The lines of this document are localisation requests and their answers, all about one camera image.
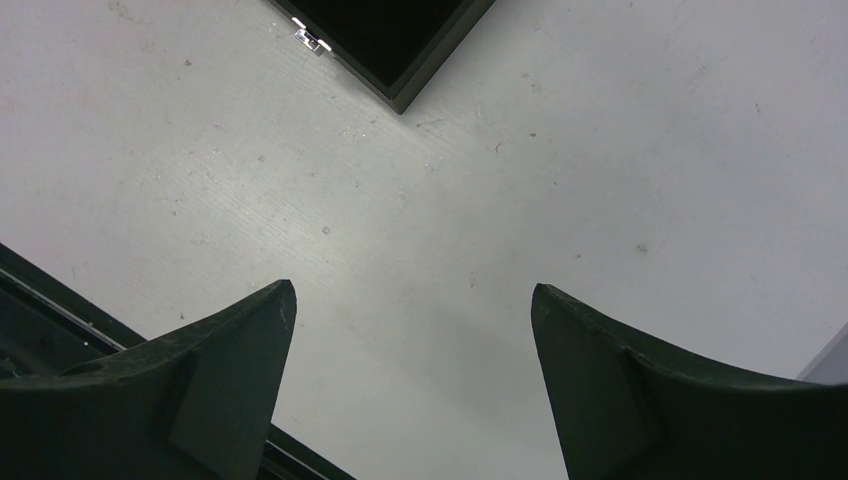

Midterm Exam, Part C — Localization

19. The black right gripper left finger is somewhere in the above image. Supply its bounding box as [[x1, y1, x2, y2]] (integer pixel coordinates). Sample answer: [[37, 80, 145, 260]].
[[1, 280, 297, 479]]

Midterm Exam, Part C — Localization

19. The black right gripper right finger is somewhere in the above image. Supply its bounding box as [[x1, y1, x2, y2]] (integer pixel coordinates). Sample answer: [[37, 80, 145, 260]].
[[531, 284, 847, 479]]

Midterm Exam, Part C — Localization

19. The black display case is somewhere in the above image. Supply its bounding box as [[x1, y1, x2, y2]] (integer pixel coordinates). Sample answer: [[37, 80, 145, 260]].
[[271, 0, 494, 114]]

